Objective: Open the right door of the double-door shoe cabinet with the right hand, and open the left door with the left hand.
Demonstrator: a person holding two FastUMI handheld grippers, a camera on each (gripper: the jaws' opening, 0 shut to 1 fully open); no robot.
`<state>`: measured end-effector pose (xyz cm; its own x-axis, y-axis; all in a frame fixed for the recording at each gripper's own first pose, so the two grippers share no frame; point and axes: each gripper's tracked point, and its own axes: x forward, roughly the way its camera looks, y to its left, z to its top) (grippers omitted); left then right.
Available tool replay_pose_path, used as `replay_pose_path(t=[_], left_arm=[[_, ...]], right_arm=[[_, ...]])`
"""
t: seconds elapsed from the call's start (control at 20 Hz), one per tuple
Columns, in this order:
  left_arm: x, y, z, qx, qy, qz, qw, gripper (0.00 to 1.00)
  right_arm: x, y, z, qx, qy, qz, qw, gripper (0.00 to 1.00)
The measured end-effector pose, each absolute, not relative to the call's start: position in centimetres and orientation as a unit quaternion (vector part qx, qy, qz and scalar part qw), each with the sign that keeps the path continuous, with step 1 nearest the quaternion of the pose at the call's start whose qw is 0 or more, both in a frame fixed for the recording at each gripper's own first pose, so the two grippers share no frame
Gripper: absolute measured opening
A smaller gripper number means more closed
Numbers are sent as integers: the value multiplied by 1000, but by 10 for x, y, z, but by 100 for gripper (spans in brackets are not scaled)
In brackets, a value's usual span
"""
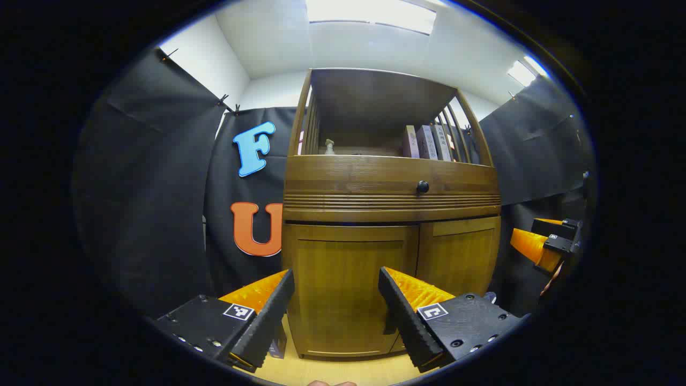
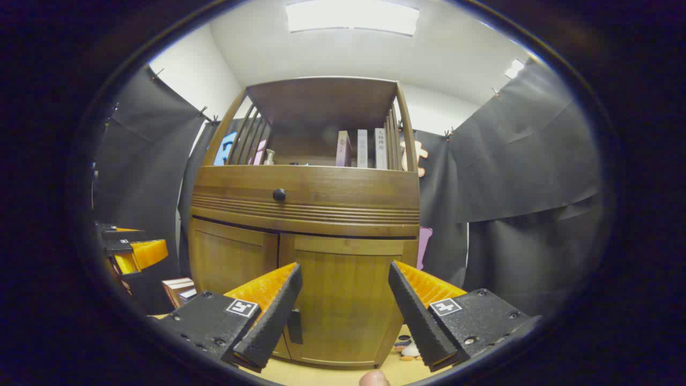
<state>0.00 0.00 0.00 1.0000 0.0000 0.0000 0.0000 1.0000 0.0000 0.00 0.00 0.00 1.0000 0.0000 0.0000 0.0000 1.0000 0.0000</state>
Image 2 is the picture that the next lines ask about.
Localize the orange-brown book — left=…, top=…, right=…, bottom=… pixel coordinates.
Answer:
left=169, top=280, right=196, bottom=307

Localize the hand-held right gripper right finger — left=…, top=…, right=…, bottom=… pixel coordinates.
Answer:
left=388, top=260, right=542, bottom=373

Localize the wooden drawer with black knob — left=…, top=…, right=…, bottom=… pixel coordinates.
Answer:
left=191, top=165, right=420, bottom=236

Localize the white book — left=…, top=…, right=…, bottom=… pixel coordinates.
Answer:
left=374, top=127, right=387, bottom=170

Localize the wooden double-door shoe cabinet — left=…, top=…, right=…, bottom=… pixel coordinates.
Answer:
left=188, top=77, right=421, bottom=370

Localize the black backdrop cloth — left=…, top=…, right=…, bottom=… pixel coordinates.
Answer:
left=94, top=56, right=606, bottom=322

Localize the wooden shoe cabinet door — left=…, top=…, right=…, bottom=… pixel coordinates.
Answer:
left=189, top=217, right=293, bottom=361
left=279, top=233, right=419, bottom=368

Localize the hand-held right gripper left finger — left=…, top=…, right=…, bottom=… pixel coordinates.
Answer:
left=155, top=262, right=303, bottom=373

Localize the red-brown book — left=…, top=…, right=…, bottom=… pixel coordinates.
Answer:
left=162, top=277, right=191, bottom=309

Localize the small white and black toy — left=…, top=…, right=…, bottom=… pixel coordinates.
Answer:
left=393, top=333, right=424, bottom=362

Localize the large ceiling light panel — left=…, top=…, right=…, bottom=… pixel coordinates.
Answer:
left=286, top=0, right=420, bottom=37

